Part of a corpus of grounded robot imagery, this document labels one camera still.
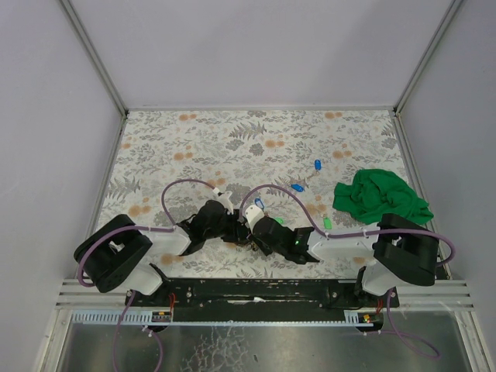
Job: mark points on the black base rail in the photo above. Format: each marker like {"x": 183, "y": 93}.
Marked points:
{"x": 274, "y": 297}

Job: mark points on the floral table mat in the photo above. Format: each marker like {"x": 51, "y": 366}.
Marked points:
{"x": 168, "y": 162}

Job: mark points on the blue tag key upper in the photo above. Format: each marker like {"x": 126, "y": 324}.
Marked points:
{"x": 316, "y": 170}

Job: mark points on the aluminium frame post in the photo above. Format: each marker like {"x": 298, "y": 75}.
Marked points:
{"x": 448, "y": 17}
{"x": 85, "y": 41}

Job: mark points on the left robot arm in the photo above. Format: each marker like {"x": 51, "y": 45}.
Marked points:
{"x": 113, "y": 257}

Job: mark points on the spiral keyring with yellow handle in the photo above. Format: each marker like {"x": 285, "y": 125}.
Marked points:
{"x": 258, "y": 202}

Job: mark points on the right aluminium frame post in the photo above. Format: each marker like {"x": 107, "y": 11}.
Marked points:
{"x": 448, "y": 17}

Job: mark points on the white cable duct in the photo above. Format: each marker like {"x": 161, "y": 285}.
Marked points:
{"x": 151, "y": 318}

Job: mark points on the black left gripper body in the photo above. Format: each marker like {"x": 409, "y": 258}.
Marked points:
{"x": 234, "y": 232}

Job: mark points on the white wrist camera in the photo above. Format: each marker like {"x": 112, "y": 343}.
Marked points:
{"x": 253, "y": 214}
{"x": 224, "y": 199}

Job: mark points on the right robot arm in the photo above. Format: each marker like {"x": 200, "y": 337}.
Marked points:
{"x": 396, "y": 251}

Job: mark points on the blue tag key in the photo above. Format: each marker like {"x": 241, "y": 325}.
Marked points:
{"x": 316, "y": 170}
{"x": 298, "y": 187}

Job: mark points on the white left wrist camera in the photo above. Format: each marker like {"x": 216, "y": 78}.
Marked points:
{"x": 224, "y": 199}

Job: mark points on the left aluminium frame post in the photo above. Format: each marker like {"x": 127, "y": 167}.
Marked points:
{"x": 85, "y": 41}

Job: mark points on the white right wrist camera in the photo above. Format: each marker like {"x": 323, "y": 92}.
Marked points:
{"x": 253, "y": 214}

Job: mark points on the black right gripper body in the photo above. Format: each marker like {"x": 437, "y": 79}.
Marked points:
{"x": 255, "y": 239}

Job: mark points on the green tag key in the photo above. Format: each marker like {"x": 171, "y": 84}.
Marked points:
{"x": 326, "y": 221}

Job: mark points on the green cloth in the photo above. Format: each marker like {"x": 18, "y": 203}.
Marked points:
{"x": 375, "y": 192}

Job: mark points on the blue tag key lower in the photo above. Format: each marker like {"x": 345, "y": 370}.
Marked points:
{"x": 298, "y": 187}

